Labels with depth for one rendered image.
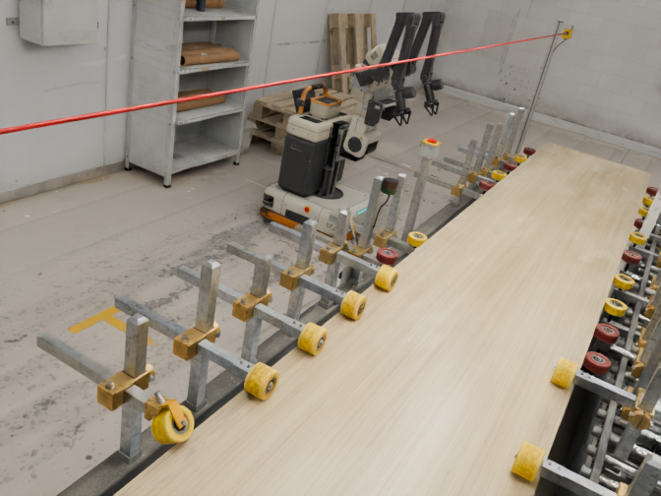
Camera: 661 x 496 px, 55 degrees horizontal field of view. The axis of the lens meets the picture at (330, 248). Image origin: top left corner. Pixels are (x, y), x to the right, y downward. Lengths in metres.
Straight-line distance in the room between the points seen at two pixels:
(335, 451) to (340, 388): 0.23
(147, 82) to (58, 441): 2.88
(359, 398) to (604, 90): 8.57
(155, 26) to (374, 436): 3.72
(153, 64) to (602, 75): 6.76
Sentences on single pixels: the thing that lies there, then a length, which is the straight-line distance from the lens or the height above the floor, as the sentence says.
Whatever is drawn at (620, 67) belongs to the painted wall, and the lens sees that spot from 9.91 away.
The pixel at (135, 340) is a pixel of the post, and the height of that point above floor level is 1.08.
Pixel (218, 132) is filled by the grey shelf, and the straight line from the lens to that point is 5.73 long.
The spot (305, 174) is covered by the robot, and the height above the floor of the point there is 0.46.
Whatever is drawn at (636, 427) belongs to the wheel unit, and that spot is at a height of 0.93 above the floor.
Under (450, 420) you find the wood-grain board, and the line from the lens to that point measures 1.75.
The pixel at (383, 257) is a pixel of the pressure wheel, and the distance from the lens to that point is 2.45.
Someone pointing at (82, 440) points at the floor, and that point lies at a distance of 2.82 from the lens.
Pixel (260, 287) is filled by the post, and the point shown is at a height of 1.00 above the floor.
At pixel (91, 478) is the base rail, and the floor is 0.70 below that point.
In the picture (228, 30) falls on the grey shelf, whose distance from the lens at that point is 5.53.
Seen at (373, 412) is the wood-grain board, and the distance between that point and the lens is 1.69.
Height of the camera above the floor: 1.97
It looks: 26 degrees down
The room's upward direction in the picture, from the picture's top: 12 degrees clockwise
